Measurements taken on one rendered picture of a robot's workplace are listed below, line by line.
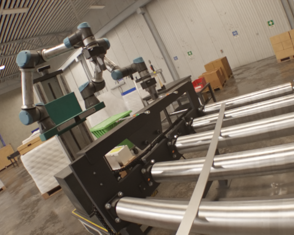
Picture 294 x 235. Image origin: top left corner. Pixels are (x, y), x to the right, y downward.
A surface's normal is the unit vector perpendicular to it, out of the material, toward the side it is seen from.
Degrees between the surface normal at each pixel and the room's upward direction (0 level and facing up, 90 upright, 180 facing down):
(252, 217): 37
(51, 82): 90
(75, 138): 90
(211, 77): 90
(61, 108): 90
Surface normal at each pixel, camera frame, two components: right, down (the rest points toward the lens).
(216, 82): -0.49, 0.40
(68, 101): 0.70, -0.18
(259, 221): -0.67, -0.30
